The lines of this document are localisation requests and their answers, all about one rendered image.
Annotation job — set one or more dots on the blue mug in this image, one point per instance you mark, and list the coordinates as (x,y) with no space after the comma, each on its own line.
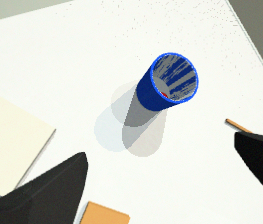
(172,74)

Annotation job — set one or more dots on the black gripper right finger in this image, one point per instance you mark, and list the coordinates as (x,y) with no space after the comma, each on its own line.
(249,147)

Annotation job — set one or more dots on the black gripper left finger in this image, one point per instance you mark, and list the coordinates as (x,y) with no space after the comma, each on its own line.
(51,198)

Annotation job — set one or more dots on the brown wooden stick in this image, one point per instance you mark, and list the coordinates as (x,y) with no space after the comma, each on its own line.
(237,126)

